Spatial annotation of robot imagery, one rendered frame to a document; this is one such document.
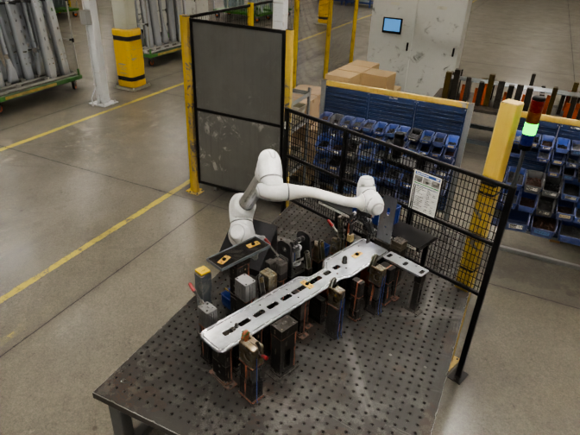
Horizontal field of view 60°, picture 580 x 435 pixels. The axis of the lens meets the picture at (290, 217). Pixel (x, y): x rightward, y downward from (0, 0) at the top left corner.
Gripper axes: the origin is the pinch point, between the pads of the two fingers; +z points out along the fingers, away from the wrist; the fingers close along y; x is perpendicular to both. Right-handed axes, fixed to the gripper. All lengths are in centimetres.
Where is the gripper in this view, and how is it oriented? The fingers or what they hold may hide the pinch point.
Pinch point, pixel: (359, 236)
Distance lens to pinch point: 316.5
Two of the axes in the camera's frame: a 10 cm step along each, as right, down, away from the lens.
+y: 7.1, 3.8, -6.0
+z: -0.4, 8.7, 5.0
